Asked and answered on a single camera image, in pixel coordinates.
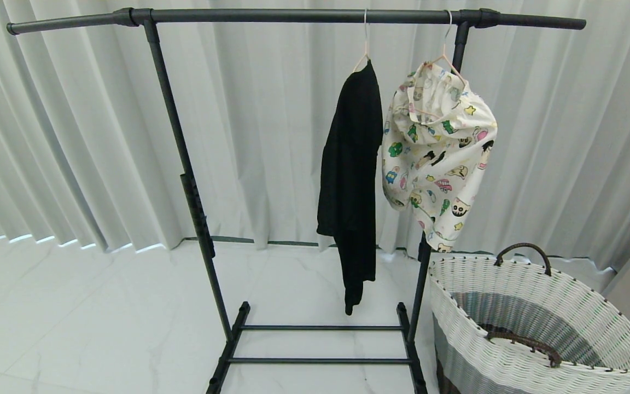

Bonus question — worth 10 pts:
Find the white laundry basket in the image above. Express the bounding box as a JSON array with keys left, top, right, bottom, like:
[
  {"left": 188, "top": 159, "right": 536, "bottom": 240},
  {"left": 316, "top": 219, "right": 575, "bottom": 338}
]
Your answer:
[{"left": 429, "top": 242, "right": 630, "bottom": 394}]

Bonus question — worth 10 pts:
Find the pink clothes hanger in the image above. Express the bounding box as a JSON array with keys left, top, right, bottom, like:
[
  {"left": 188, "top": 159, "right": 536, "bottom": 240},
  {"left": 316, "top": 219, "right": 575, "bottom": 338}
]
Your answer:
[
  {"left": 409, "top": 10, "right": 468, "bottom": 121},
  {"left": 352, "top": 8, "right": 373, "bottom": 74}
]

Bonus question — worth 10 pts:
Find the white curtain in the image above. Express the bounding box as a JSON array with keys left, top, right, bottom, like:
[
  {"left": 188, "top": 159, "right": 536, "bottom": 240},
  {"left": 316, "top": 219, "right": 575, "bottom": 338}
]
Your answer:
[{"left": 0, "top": 0, "right": 630, "bottom": 271}]

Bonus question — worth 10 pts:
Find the cream printed garment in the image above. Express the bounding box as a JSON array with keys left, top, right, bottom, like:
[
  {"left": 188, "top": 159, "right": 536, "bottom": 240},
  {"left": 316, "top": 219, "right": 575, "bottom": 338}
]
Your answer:
[{"left": 382, "top": 61, "right": 499, "bottom": 253}]

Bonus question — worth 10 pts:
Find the black clothes rack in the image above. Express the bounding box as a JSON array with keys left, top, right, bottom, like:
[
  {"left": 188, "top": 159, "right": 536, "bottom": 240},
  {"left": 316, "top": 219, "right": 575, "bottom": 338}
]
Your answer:
[{"left": 6, "top": 7, "right": 587, "bottom": 394}]

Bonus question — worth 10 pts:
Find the black short-sleeved shirt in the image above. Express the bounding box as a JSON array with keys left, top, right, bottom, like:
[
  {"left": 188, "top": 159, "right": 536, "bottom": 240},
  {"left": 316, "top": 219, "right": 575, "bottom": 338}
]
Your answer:
[{"left": 317, "top": 59, "right": 384, "bottom": 316}]

